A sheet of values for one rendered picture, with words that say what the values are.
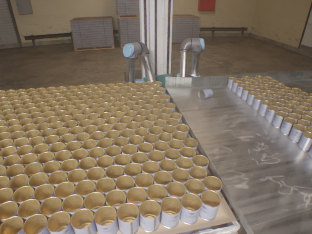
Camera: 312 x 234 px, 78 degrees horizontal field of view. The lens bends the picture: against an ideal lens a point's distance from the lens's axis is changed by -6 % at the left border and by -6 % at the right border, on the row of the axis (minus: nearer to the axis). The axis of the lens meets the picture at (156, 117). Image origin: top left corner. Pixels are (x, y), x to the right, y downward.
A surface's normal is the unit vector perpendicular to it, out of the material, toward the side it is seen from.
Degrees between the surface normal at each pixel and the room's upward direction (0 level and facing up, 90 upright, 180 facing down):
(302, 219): 0
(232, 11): 90
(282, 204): 0
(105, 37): 91
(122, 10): 88
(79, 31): 88
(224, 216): 2
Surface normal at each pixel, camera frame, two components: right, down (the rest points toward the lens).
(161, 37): 0.37, 0.49
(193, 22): 0.15, 0.53
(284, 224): 0.00, -0.85
